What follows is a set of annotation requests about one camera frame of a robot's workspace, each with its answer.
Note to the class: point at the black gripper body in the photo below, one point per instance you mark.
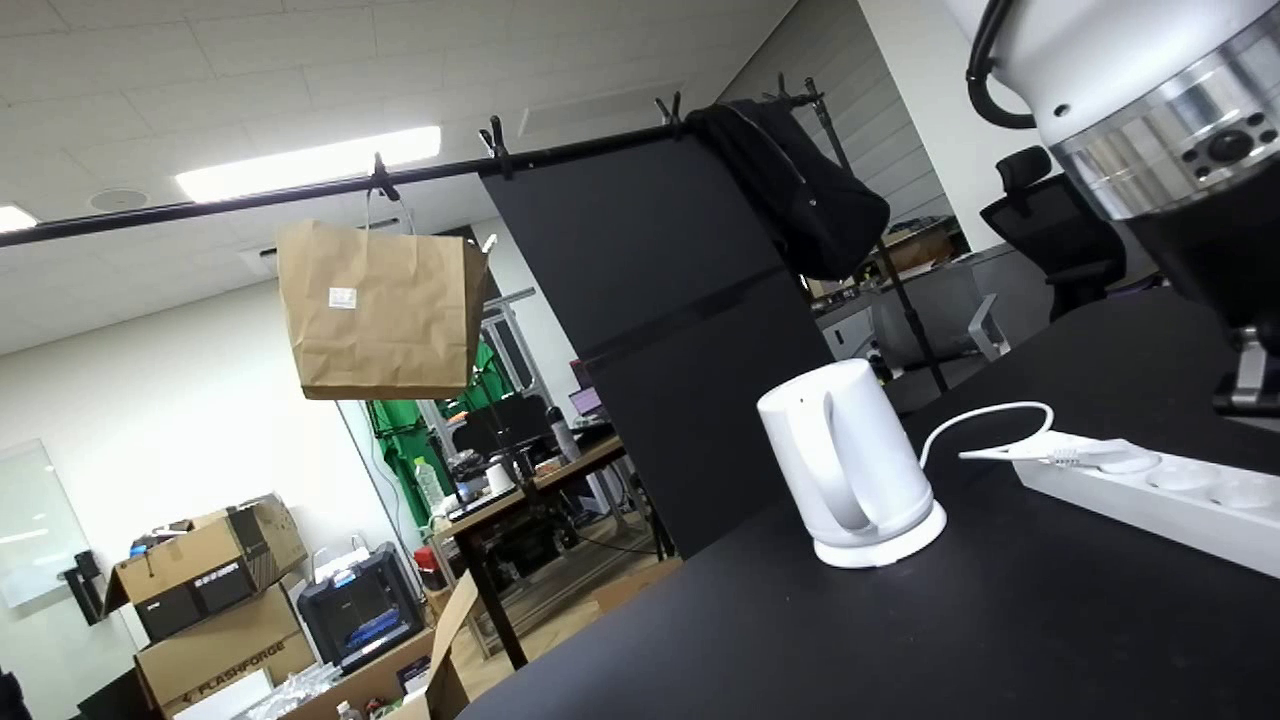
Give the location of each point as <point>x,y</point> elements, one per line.
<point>1220,254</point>

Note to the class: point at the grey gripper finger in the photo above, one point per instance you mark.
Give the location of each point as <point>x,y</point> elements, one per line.
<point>1250,373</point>

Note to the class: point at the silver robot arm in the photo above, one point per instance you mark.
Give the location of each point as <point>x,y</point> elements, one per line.
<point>1165,114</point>

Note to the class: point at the white power strip adaptor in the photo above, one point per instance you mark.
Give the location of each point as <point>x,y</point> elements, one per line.
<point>1218,510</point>

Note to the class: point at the black office chair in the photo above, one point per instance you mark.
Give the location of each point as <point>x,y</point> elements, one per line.
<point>1055,226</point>

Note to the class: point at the black hanging bag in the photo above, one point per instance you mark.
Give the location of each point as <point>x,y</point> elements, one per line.
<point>825,218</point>

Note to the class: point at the white electric kettle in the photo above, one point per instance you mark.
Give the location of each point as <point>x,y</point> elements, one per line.
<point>851,467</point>

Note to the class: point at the black backdrop board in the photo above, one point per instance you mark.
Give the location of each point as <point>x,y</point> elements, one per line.
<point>681,316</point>

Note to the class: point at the black horizontal pole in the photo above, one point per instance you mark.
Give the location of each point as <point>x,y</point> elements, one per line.
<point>375,177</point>

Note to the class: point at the wooden desk black legs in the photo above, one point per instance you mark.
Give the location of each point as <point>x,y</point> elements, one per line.
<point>524,496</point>

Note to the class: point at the green cloth backdrop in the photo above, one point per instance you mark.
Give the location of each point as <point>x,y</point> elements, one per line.
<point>410,440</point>

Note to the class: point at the brown paper bag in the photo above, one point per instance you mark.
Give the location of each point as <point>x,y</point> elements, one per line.
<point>383,314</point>

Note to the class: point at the ceiling light panel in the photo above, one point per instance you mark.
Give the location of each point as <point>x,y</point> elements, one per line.
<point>308,167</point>

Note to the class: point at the open cardboard box foreground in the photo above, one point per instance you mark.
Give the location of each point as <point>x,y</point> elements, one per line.
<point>410,683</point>

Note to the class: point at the black 3D printer box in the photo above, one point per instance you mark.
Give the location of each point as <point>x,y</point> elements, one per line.
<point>360,609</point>

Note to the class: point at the upper cardboard box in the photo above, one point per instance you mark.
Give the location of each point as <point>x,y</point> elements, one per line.
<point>208,564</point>

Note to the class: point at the cardboard box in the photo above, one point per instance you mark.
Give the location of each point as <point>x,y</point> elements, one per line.
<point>208,564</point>
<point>248,637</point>

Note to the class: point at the lower cardboard box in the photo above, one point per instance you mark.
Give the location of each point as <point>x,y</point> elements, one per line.
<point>248,637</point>

